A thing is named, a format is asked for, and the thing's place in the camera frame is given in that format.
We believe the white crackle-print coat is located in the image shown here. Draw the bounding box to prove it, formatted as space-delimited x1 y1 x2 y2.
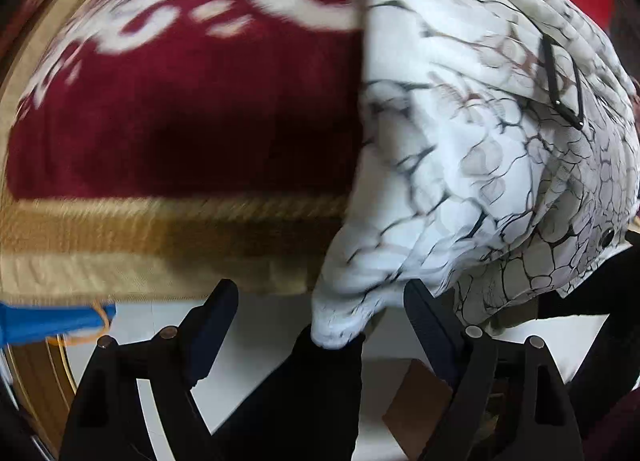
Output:
311 0 639 348

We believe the floral red plush blanket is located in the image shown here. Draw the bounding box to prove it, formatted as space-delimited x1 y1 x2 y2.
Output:
1 0 362 305

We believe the yellow blue toy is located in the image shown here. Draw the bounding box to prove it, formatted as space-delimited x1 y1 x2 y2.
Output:
1 303 116 347

